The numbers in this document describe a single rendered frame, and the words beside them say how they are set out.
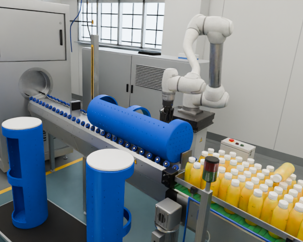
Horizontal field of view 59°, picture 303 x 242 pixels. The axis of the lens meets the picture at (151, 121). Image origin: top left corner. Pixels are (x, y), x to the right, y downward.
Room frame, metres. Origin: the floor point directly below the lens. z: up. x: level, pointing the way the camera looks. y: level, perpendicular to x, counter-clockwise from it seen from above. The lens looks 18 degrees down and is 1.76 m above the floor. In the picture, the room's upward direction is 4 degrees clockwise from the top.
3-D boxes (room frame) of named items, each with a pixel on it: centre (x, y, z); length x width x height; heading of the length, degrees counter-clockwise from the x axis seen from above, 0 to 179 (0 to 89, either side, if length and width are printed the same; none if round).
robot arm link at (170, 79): (1.79, -0.11, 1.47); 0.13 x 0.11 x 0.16; 64
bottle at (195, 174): (1.36, -0.27, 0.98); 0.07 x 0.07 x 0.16
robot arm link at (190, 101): (2.36, -0.36, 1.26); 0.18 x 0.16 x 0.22; 64
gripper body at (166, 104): (1.79, -0.10, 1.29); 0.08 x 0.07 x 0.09; 137
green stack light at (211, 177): (1.06, -0.28, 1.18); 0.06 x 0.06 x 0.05
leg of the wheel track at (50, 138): (3.02, 1.21, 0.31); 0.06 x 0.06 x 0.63; 47
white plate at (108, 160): (1.44, 0.23, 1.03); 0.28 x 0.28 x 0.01
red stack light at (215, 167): (1.06, -0.28, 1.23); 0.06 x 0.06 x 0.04
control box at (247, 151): (1.66, -0.59, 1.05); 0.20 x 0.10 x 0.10; 47
